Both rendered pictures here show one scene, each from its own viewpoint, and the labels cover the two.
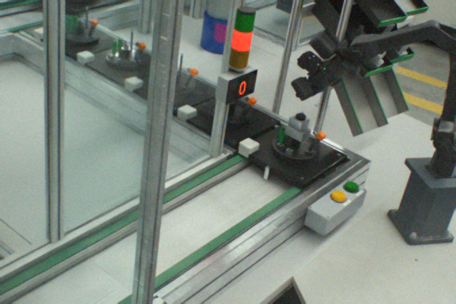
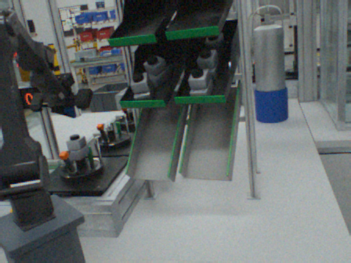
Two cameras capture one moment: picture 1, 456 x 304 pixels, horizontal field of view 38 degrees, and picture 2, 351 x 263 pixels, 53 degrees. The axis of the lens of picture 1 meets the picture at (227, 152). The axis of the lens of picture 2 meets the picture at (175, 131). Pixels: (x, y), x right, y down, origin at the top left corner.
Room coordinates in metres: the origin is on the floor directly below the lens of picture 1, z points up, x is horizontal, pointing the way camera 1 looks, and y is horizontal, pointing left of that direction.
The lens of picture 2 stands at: (1.64, -1.28, 1.41)
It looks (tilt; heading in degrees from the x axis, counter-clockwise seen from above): 18 degrees down; 70
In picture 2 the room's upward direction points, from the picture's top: 8 degrees counter-clockwise
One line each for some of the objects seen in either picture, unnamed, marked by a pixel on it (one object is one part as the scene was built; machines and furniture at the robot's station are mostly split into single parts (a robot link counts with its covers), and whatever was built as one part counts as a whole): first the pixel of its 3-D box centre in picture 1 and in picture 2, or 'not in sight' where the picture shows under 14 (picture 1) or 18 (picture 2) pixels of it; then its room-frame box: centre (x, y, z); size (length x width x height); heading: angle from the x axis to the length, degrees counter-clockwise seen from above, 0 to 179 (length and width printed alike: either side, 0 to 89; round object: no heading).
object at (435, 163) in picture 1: (442, 162); (32, 205); (1.58, -0.59, 1.09); 0.07 x 0.07 x 0.06; 19
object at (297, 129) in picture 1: (296, 124); (77, 145); (1.71, -0.19, 1.06); 0.08 x 0.04 x 0.07; 55
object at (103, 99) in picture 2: not in sight; (129, 98); (2.38, 1.84, 0.73); 0.62 x 0.42 x 0.23; 145
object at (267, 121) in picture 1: (231, 105); (111, 132); (1.85, 0.01, 1.01); 0.24 x 0.24 x 0.13; 55
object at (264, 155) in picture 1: (292, 154); (83, 174); (1.71, -0.20, 0.96); 0.24 x 0.24 x 0.02; 55
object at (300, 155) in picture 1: (294, 148); (81, 169); (1.71, -0.20, 0.98); 0.14 x 0.14 x 0.02
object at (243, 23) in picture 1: (244, 20); not in sight; (1.62, 0.01, 1.38); 0.05 x 0.05 x 0.05
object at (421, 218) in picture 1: (429, 200); (47, 260); (1.57, -0.59, 0.96); 0.15 x 0.15 x 0.20; 19
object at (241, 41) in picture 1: (241, 39); not in sight; (1.62, 0.01, 1.33); 0.05 x 0.05 x 0.05
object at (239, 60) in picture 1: (239, 56); (27, 73); (1.62, 0.01, 1.28); 0.05 x 0.05 x 0.05
